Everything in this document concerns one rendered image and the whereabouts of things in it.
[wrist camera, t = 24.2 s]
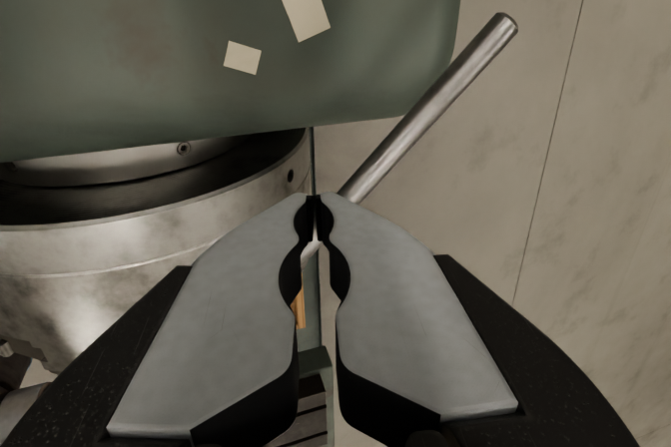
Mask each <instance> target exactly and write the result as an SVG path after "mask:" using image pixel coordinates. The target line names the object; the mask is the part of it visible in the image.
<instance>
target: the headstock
mask: <svg viewBox="0 0 671 447"><path fill-rule="evenodd" d="M322 2H323V5H324V8H325V11H326V14H327V17H328V20H329V23H330V26H331V27H330V28H329V29H326V30H324V31H322V32H320V33H318V34H316V35H313V36H311V37H309V38H307V39H305V40H303V41H301V42H299V41H298V39H297V36H296V33H295V31H294V28H293V26H292V23H291V21H290V18H289V16H288V13H287V11H286V8H285V6H284V3H283V1H282V0H0V163H4V162H13V161H22V160H30V159H39V158H48V157H56V156H65V155H74V154H82V153H91V152H100V151H108V150H117V149H126V148H134V147H143V146H152V145H161V144H169V143H178V142H186V141H194V140H203V139H212V138H220V137H229V136H238V135H246V134H255V133H264V132H272V131H281V130H290V129H298V128H307V127H316V126H324V125H333V124H342V123H350V122H359V121H368V120H376V119H385V118H394V117H399V116H403V115H406V114H407V113H408V112H409V110H410V109H411V108H412V107H413V106H414V105H415V104H416V103H417V101H418V100H419V99H420V98H421V97H422V96H423V95H424V94H425V92H426V91H427V90H428V89H429V88H430V87H431V86H432V84H433V83H434V82H435V81H436V80H437V79H438V78H439V77H440V75H441V74H442V73H443V72H444V71H445V70H446V69H447V68H448V66H449V64H450V61H451V58H452V54H453V49H454V45H455V38H456V31H457V23H458V15H459V7H460V0H322ZM229 41H232V42H235V43H238V44H241V45H245V46H248V47H251V48H254V49H257V50H261V51H262V52H261V56H260V60H259V65H258V69H257V73H256V75H254V74H251V73H247V72H244V71H240V70H237V69H233V68H230V67H226V66H224V62H225V58H226V53H227V48H228V44H229Z"/></svg>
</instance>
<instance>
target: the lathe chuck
mask: <svg viewBox="0 0 671 447"><path fill-rule="evenodd" d="M295 193H302V194H308V195H310V196H311V195H312V181H311V162H310V167H309V170H308V173H307V175H306V177H305V178H304V180H303V181H302V183H301V184H300V185H299V187H298V188H297V189H296V190H295V191H294V192H293V194H295ZM221 237H223V236H221ZM221 237H219V238H216V239H214V240H211V241H208V242H206V243H203V244H200V245H197V246H195V247H192V248H189V249H185V250H182V251H179V252H176V253H172V254H169V255H165V256H162V257H158V258H154V259H150V260H146V261H141V262H137V263H132V264H127V265H122V266H117V267H111V268H105V269H98V270H91V271H83V272H73V273H61V274H33V275H29V274H6V273H0V334H1V335H4V336H8V337H11V338H16V339H20V340H26V341H30V343H31V345H32V347H35V348H41V349H42V351H43V353H44V355H45V357H44V358H43V359H42V360H41V361H40V362H41V364H42V366H43V367H44V369H45V370H51V371H61V372H62V371H63V370H64V369H65V368H66V367H67V366H68V365H69V364H70V363H71V362H72V361H73V360H74V359H75V358H76V357H78V356H79V355H80V354H81V353H82V352H83V351H84V350H85V349H86V348H87V347H88V346H89V345H90V344H92V343H93V342H94V341H95V340H96V339H97V338H98V337H99V336H100V335H101V334H102V333H103V332H105V331H106V330H107V329H108V328H109V327H110V326H111V325H112V324H113V323H115V322H116V321H117V320H118V319H119V318H120V317H121V316H122V315H123V314H124V313H125V312H126V311H127V310H129V309H130V308H131V307H132V306H133V305H134V304H135V303H136V302H137V301H138V300H140V299H141V298H142V297H143V296H144V295H145V294H146V293H147V292H148V291H149V290H151V289H152V288H153V287H154V286H155V285H156V284H157V283H158V282H159V281H160V280H161V279H162V278H164V277H165V276H166V275H167V274H168V273H169V272H170V271H171V270H172V269H174V268H175V267H176V266H177V265H186V266H190V265H191V264H192V263H193V262H194V261H195V260H196V259H197V258H198V257H199V256H200V255H201V254H202V253H203V252H205V251H206V250H207V249H208V248H209V247H210V246H211V245H213V244H214V243H215V242H216V241H217V240H219V239H220V238H221ZM13 353H14V351H13V350H12V348H11V346H10V344H9V343H8V341H7V340H4V339H1V337H0V355H1V356H3V357H8V356H11V355H12V354H13Z"/></svg>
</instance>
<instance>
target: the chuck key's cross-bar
mask: <svg viewBox="0 0 671 447"><path fill-rule="evenodd" d="M517 33H518V24H517V23H516V22H515V20H514V19H513V18H512V17H510V16H509V15H508V14H506V13H504V12H499V13H495V15H494V16H493V17H492V18H491V19H490V20H489V21H488V22H487V24H486V25H485V26H484V27H483V28H482V29H481V30H480V31H479V33H478V34H477V35H476V36H475V37H474V38H473V39H472V41H471V42H470V43H469V44H468V45H467V46H466V47H465V48H464V50H463V51H462V52H461V53H460V54H459V55H458V56H457V57H456V59H455V60H454V61H453V62H452V63H451V64H450V65H449V66H448V68H447V69H446V70H445V71H444V72H443V73H442V74H441V75H440V77H439V78H438V79H437V80H436V81H435V82H434V83H433V84H432V86H431V87H430V88H429V89H428V90H427V91H426V92H425V94H424V95H423V96H422V97H421V98H420V99H419V100H418V101H417V103H416V104H415V105H414V106H413V107H412V108H411V109H410V110H409V112H408V113H407V114H406V115H405V116H404V117H403V118H402V119H401V121H400V122H399V123H398V124H397V125H396V126H395V127H394V128H393V130H392V131H391V132H390V133H389V134H388V135H387V136H386V137H385V139H384V140H383V141H382V142H381V143H380V144H379V145H378V147H377V148H376V149H375V150H374V151H373V152H372V153H371V154H370V156H369V157H368V158H367V159H366V160H365V161H364V162H363V163H362V165H361V166H360V167H359V168H358V169H357V170H356V171H355V172H354V174H353V175H352V176H351V177H350V178H349V179H348V180H347V181H346V183H345V184H344V185H343V186H342V187H341V188H340V189H339V190H338V192H337V193H336V194H337V195H339V196H341V197H343V198H345V199H347V200H349V201H351V202H353V203H355V204H357V205H359V204H360V203H361V202H362V201H363V200H364V199H365V198H366V196H367V195H368V194H369V193H370V192H371V191H372V190H373V189H374V188H375V187H376V186H377V185H378V183H379V182H380V181H381V180H382V179H383V178H384V177H385V176H386V175H387V174H388V173H389V172H390V170H391V169H392V168H393V167H394V166H395V165H396V164H397V163H398V162H399V161H400V160H401V159H402V157H403V156H404V155H405V154H406V153H407V152H408V151H409V150H410V149H411V148H412V147H413V146H414V145H415V143H416V142H417V141H418V140H419V139H420V138H421V137H422V136H423V135H424V134H425V133H426V132H427V130H428V129H429V128H430V127H431V126H432V125H433V124H434V123H435V122H436V121H437V120H438V119H439V117H440V116H441V115H442V114H443V113H444V112H445V111H446V110H447V109H448V108H449V107H450V106H451V104H452V103H453V102H454V101H455V100H456V99H457V98H458V97H459V96H460V95H461V94H462V93H463V91H464V90H465V89H466V88H467V87H468V86H469V85H470V84H471V83H472V82H473V81H474V80H475V78H476V77H477V76H478V75H479V74H480V73H481V72H482V71H483V70H484V69H485V68H486V67H487V65H488V64H489V63H490V62H491V61H492V60H493V59H494V58H495V57H496V56H497V55H498V54H499V52H500V51H501V50H502V49H503V48H504V47H505V46H506V45H507V44H508V43H509V42H510V41H511V39H512V38H513V37H514V36H515V35H516V34H517ZM322 244H323V242H322V241H318V235H317V224H316V218H314V236H313V241H309V242H308V245H307V246H306V247H305V248H304V250H303V252H302V254H301V267H302V266H303V265H304V264H305V263H306V262H307V260H308V259H309V258H310V257H311V256H312V255H313V254H314V253H315V252H316V251H317V250H318V249H319V247H320V246H321V245H322Z"/></svg>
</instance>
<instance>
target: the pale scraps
mask: <svg viewBox="0 0 671 447"><path fill-rule="evenodd" d="M282 1H283V3H284V6H285V8H286V11H287V13H288V16H289V18H290V21H291V23H292V26H293V28H294V31H295V33H296V36H297V39H298V41H299V42H301V41H303V40H305V39H307V38H309V37H311V36H313V35H316V34H318V33H320V32H322V31H324V30H326V29H329V28H330V27H331V26H330V23H329V20H328V17H327V14H326V11H325V8H324V5H323V2H322V0H282ZM261 52H262V51H261V50H257V49H254V48H251V47H248V46H245V45H241V44H238V43H235V42H232V41H229V44H228V48H227V53H226V58H225V62H224V66H226V67H230V68H233V69H237V70H240V71H244V72H247V73H251V74H254V75H256V73H257V69H258V65H259V60H260V56H261Z"/></svg>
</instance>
